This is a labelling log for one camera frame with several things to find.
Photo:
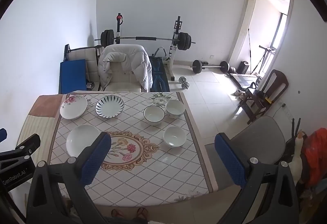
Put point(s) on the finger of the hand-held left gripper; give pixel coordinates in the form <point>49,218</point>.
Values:
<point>2,135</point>
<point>26,144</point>

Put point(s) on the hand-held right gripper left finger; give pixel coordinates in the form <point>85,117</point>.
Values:
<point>97,160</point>

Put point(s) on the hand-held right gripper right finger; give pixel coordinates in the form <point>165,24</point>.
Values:
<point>230,160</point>

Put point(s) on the plain white plate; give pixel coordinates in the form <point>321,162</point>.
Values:
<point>81,139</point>

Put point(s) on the plate with dark striped rim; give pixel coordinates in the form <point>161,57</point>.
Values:
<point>109,106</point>

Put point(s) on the white plate with pink flowers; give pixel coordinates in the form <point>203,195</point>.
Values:
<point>72,109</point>

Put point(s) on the white bowl with purple flowers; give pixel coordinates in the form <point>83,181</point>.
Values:
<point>175,137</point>

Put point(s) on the white bowl with black rim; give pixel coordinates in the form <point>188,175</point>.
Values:
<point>154,115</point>

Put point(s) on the blue rim bowl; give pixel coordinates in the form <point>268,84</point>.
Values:
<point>174,109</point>

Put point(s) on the long barbell with black plates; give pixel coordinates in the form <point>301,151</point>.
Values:
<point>145,38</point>

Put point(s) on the striped beige mat, brown patch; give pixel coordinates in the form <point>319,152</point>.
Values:
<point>40,127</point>

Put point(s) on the grey office chair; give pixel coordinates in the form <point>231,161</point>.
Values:
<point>255,134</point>

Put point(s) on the diamond pattern floral tablecloth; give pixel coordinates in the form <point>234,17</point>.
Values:
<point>153,162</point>

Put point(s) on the person's left foot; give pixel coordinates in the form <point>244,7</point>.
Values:
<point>117,213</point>

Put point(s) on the person's foot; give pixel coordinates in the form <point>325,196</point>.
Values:
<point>142,213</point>
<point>117,213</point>

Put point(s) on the person's dark clothing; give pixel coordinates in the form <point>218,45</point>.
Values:
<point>122,221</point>

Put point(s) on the pair of light shoes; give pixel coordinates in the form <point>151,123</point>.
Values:
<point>239,93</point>

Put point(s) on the white goose toy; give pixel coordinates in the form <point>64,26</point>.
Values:
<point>299,160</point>

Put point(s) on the person's right foot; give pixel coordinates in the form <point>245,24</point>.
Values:
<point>142,213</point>

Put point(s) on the yellow tool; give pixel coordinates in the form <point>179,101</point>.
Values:
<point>267,99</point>

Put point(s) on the small grey box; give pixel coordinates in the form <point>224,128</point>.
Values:
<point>91,85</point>

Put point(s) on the dark floor mat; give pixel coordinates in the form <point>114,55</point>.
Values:
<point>242,79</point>

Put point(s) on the cream padded chair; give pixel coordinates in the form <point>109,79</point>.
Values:
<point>120,81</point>
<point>81,58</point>

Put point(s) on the blue folded mat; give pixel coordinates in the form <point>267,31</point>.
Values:
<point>72,76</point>

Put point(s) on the orange bag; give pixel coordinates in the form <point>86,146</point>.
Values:
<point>316,150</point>

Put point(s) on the chrome dumbbell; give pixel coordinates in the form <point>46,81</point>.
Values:
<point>184,83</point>

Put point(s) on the dark wooden chair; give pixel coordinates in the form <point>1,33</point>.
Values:
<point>278,81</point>

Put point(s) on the black heater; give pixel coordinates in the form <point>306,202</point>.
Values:
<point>242,67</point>

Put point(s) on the short barbell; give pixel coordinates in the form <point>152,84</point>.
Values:
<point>209,67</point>

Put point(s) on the blue bench pad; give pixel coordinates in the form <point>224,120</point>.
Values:
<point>159,78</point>

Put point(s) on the white down jacket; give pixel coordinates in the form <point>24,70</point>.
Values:
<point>132,60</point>

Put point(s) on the white weight rack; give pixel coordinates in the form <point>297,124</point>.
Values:
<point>171,60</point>

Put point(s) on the metal stand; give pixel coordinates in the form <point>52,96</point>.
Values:
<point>268,50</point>

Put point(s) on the window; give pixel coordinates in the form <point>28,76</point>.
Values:
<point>279,30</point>

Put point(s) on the wall socket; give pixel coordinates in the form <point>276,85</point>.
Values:
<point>287,111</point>

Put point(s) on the beige door frame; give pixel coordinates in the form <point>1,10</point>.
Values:
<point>245,22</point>

